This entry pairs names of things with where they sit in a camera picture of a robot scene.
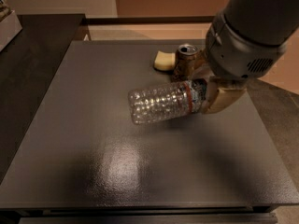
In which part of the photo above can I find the clear plastic water bottle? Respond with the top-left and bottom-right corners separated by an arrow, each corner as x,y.
128,79 -> 207,124

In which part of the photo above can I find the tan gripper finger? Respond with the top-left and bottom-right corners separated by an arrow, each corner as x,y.
200,77 -> 247,114
190,50 -> 214,79

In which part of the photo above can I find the yellow sponge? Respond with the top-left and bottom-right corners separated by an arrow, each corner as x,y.
154,51 -> 176,71

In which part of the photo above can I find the white box with items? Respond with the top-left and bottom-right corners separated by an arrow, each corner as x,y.
0,0 -> 22,51

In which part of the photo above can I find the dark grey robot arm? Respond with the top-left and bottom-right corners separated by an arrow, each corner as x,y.
190,0 -> 299,114

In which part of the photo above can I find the brown soda can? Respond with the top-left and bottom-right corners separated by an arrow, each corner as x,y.
171,44 -> 199,82

